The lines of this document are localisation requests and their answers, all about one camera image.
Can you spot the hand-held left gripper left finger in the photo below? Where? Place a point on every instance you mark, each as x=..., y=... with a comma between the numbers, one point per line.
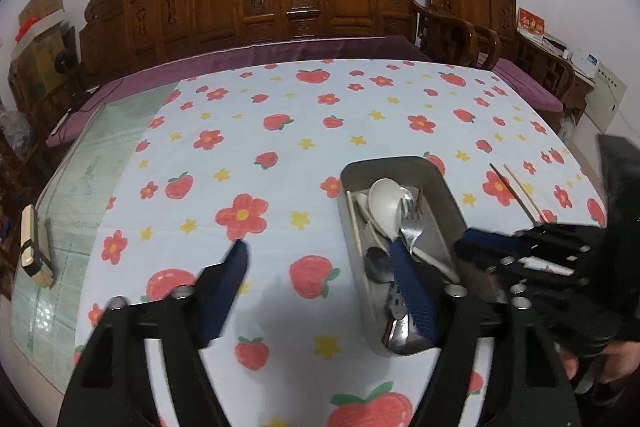
x=225, y=292

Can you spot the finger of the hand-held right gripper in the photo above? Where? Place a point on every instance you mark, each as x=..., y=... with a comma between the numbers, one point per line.
x=550, y=289
x=485, y=243

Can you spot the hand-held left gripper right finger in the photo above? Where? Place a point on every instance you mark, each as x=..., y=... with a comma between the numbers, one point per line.
x=412, y=287

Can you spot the metal spoon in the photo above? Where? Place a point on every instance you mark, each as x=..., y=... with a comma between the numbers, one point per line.
x=400, y=332
x=377, y=264

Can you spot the dark brown chopstick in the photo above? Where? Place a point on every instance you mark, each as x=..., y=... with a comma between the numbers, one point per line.
x=507, y=189

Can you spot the metal fork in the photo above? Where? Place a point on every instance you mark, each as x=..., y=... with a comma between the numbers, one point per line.
x=412, y=227

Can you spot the light bamboo chopstick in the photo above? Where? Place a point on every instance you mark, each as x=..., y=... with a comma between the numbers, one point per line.
x=520, y=189
x=354, y=222

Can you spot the brown wooden chopstick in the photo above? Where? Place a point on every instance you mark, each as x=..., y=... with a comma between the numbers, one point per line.
x=420, y=197

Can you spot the white ceramic spoon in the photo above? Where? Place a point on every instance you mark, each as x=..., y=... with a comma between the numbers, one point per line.
x=385, y=204
x=365, y=219

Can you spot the rectangular metal tray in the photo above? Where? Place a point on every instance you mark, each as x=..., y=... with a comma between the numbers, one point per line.
x=390, y=169

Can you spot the person's right hand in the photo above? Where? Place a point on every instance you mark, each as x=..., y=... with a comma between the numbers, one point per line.
x=620, y=359

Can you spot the white plastic bag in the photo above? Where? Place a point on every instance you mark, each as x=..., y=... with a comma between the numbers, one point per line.
x=567, y=126

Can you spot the white leaning board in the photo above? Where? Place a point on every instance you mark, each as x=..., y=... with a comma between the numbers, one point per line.
x=607, y=97

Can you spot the wooden side table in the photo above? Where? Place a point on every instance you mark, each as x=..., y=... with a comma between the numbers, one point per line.
x=580, y=94

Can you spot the small purple seat cushion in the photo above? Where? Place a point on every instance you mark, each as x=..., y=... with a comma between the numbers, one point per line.
x=520, y=82

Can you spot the white box with blue label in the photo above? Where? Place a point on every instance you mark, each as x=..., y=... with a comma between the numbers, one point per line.
x=584, y=63

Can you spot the strawberry flower print tablecloth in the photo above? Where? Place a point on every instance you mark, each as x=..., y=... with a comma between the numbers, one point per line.
x=300, y=117

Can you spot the wooden block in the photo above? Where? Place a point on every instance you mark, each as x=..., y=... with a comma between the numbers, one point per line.
x=36, y=247

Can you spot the red gift box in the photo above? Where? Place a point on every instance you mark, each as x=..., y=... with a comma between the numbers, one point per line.
x=531, y=23

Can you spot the carved wooden armchair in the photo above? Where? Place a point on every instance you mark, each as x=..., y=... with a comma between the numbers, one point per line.
x=475, y=2

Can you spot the long purple seat cushion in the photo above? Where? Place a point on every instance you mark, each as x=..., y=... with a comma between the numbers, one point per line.
x=300, y=52

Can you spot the stacked cardboard boxes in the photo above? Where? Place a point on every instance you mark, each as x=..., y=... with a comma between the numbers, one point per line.
x=42, y=57

